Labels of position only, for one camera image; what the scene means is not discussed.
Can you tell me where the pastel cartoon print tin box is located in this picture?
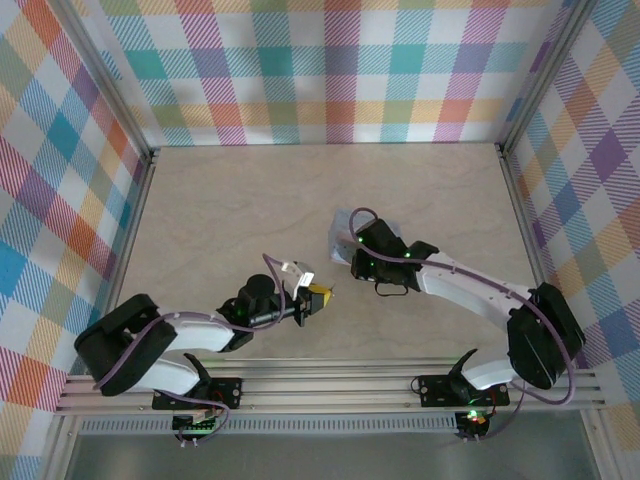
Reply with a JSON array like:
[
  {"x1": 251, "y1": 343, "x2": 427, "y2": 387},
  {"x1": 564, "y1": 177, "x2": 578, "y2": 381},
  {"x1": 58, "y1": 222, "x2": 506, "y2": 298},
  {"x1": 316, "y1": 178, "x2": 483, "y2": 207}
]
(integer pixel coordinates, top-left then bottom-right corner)
[{"x1": 327, "y1": 207, "x2": 404, "y2": 266}]

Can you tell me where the grey metal sheet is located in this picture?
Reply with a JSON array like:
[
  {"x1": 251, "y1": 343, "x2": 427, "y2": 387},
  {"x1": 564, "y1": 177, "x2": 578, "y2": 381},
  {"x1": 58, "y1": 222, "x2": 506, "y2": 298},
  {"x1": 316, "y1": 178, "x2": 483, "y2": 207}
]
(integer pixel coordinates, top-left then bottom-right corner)
[{"x1": 64, "y1": 432, "x2": 601, "y2": 480}]

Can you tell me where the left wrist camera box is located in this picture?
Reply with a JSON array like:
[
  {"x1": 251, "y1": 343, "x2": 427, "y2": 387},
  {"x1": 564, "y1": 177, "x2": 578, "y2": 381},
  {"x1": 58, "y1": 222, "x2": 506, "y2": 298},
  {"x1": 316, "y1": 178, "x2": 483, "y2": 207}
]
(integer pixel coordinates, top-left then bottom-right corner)
[{"x1": 280, "y1": 258, "x2": 317, "y2": 301}]

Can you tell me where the aluminium extrusion rail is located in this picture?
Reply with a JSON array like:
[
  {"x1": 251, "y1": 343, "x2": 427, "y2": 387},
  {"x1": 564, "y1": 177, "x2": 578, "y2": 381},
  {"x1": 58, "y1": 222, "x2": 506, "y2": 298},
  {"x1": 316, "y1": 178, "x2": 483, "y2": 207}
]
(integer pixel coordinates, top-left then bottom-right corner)
[
  {"x1": 85, "y1": 355, "x2": 576, "y2": 375},
  {"x1": 53, "y1": 392, "x2": 610, "y2": 416},
  {"x1": 63, "y1": 373, "x2": 601, "y2": 396}
]

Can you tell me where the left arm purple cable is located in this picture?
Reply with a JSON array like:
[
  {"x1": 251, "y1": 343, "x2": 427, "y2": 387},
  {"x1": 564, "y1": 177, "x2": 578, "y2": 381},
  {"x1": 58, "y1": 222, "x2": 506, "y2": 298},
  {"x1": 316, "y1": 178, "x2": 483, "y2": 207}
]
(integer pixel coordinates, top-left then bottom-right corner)
[{"x1": 92, "y1": 253, "x2": 301, "y2": 447}]

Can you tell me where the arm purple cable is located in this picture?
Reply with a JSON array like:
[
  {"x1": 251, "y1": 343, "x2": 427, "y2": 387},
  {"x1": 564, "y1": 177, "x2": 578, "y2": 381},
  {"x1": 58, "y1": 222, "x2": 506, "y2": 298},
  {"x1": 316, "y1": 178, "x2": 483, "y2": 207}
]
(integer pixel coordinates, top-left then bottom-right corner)
[
  {"x1": 92, "y1": 253, "x2": 301, "y2": 447},
  {"x1": 348, "y1": 207, "x2": 576, "y2": 444}
]

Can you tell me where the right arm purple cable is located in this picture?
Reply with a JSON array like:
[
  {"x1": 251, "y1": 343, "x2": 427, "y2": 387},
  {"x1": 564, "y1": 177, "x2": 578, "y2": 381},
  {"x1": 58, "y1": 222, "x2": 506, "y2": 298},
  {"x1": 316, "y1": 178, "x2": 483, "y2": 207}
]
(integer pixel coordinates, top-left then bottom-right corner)
[{"x1": 348, "y1": 207, "x2": 576, "y2": 444}]

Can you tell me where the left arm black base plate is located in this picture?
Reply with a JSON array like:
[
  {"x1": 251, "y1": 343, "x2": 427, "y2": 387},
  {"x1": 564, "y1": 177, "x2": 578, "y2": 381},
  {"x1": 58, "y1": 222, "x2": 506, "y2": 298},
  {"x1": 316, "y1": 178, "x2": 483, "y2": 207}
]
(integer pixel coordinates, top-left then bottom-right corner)
[{"x1": 151, "y1": 377, "x2": 244, "y2": 412}]

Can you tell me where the grey slotted cable duct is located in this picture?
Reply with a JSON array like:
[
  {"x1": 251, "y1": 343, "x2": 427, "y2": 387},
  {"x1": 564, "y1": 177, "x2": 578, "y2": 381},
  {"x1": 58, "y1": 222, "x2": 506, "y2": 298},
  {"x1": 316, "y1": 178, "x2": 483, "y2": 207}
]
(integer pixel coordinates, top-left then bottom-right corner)
[{"x1": 78, "y1": 417, "x2": 461, "y2": 436}]

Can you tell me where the aluminium table side rail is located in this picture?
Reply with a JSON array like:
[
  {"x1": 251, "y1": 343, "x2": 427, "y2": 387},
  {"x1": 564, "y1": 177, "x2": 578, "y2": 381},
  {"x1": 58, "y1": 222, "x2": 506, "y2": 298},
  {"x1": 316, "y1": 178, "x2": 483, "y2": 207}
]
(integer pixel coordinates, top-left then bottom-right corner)
[
  {"x1": 498, "y1": 143, "x2": 574, "y2": 369},
  {"x1": 84, "y1": 147, "x2": 161, "y2": 374}
]

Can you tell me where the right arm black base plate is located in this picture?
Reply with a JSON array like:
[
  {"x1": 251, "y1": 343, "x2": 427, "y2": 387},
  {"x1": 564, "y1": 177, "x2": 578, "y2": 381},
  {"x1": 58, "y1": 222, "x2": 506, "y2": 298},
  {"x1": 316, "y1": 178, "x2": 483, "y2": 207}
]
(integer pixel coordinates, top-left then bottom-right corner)
[{"x1": 417, "y1": 373, "x2": 511, "y2": 409}]

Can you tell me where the aluminium frame post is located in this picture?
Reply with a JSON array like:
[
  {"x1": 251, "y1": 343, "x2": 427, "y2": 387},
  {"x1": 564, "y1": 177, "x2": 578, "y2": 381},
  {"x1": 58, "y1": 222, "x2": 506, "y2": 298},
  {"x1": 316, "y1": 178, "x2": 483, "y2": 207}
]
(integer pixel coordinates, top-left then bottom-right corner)
[
  {"x1": 47, "y1": 0, "x2": 162, "y2": 157},
  {"x1": 498, "y1": 0, "x2": 601, "y2": 152}
]

